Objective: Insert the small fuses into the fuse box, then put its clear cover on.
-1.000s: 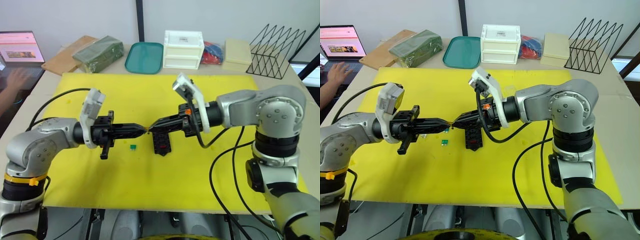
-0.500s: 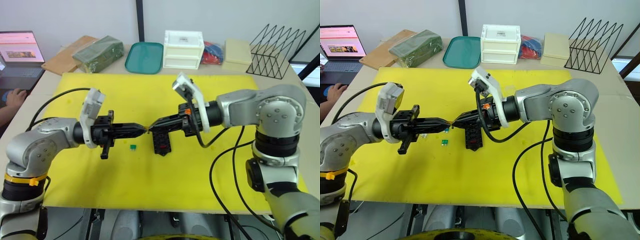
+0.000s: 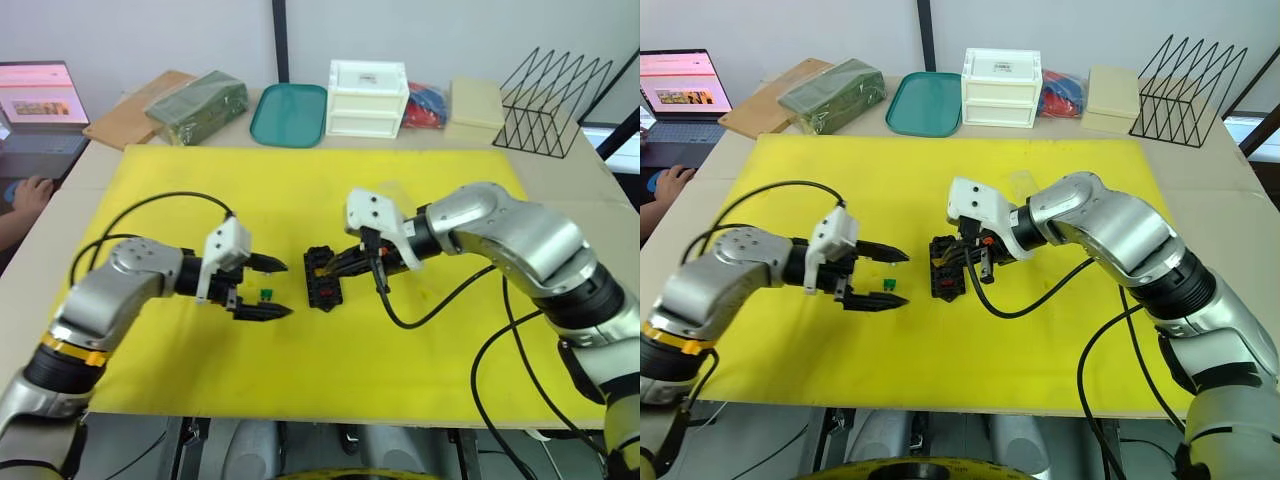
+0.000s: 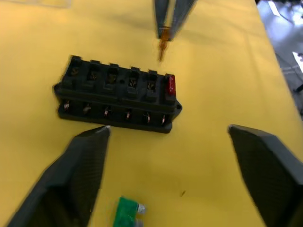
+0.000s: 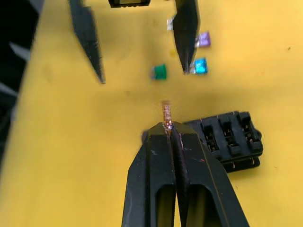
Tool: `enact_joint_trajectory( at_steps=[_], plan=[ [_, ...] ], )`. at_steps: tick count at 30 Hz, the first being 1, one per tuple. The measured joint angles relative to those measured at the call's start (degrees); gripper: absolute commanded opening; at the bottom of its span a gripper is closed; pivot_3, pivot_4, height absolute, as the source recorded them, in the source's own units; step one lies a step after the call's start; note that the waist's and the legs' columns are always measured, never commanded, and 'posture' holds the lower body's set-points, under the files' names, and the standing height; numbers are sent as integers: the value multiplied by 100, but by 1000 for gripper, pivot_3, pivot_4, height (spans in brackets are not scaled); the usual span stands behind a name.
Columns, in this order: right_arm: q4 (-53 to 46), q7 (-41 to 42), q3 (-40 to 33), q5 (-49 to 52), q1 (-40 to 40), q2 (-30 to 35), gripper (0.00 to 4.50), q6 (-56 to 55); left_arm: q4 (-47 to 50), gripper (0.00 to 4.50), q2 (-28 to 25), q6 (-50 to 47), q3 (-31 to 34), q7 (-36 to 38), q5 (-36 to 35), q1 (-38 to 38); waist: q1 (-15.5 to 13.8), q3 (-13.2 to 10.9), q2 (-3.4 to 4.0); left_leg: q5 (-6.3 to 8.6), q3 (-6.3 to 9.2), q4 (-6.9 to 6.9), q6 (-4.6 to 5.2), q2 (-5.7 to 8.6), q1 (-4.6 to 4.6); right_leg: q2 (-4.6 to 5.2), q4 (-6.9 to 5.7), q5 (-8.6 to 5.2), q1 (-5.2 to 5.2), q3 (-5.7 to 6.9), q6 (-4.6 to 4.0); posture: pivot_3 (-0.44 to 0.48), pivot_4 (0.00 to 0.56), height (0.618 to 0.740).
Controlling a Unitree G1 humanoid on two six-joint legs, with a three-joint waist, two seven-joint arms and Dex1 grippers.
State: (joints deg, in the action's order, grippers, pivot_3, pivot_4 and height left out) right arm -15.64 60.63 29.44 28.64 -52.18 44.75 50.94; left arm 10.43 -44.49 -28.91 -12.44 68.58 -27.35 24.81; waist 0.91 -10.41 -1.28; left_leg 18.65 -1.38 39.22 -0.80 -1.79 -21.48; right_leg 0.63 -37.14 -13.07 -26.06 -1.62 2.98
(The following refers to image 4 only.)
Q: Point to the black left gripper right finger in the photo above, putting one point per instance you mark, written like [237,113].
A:
[272,177]

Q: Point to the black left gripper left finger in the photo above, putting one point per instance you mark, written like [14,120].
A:
[61,179]

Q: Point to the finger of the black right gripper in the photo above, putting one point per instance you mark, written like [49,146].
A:
[181,16]
[162,14]

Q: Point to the amber blade fuse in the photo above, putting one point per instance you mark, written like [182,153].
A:
[163,45]

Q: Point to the green blade fuse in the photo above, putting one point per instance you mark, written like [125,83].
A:
[124,212]

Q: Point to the black fuse box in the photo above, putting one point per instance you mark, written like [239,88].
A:
[118,97]

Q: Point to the red blade fuse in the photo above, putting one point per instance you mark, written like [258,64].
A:
[170,85]

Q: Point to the yellow foam mat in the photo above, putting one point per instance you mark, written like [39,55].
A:
[213,94]

